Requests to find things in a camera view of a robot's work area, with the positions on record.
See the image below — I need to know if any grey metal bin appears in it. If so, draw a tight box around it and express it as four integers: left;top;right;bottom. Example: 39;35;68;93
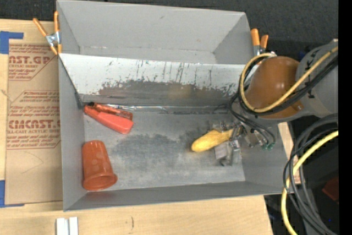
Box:
56;0;289;212

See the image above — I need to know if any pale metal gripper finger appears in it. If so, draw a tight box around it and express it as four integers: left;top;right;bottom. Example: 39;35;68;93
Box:
214;139;243;167
211;121;240;135

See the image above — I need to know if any yellow toy corn cob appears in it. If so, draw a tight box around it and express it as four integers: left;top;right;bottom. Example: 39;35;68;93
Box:
190;129;235;153

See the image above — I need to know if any brown cardboard board red print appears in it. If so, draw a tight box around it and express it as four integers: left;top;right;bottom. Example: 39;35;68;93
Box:
0;18;64;206

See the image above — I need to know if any orange plastic cup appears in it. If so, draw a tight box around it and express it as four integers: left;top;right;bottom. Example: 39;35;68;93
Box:
81;140;119;192

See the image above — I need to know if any red stapler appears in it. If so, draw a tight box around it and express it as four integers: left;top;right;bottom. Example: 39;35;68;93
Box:
83;102;135;135

